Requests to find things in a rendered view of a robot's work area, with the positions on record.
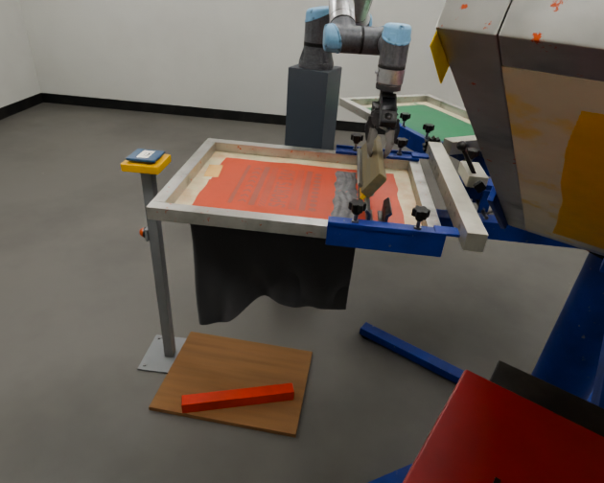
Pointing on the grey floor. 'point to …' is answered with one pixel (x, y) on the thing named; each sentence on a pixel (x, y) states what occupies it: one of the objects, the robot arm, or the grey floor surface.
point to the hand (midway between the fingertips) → (378, 154)
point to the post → (168, 344)
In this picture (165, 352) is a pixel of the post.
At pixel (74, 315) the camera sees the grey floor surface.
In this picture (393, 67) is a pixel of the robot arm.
